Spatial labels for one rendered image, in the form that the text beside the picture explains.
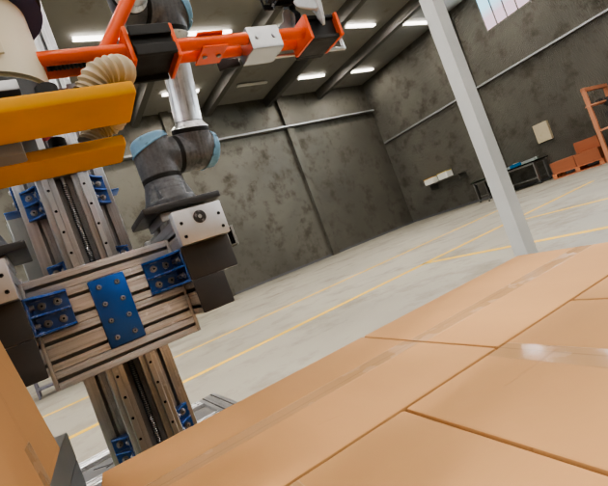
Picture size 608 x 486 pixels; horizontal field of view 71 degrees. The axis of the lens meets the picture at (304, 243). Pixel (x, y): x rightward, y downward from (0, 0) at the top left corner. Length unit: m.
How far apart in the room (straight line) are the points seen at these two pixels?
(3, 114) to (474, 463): 0.64
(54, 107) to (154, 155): 0.71
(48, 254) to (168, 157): 0.44
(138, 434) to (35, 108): 0.94
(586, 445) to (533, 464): 0.05
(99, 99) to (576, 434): 0.65
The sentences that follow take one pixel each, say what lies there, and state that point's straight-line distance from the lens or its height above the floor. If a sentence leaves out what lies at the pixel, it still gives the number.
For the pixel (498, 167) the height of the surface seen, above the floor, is 0.84.
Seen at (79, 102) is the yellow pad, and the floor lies 1.07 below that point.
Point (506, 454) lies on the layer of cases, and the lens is 0.49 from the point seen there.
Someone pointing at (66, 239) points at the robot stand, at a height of 1.04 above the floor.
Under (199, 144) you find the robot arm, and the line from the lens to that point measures 1.38.
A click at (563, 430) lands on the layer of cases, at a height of 0.54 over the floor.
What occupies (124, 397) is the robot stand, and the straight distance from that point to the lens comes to 1.32.
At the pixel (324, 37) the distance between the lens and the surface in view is 0.96.
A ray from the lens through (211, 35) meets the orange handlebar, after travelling 0.87.
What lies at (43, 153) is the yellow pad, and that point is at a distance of 0.81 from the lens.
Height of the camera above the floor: 0.80
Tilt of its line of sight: level
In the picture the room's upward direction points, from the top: 21 degrees counter-clockwise
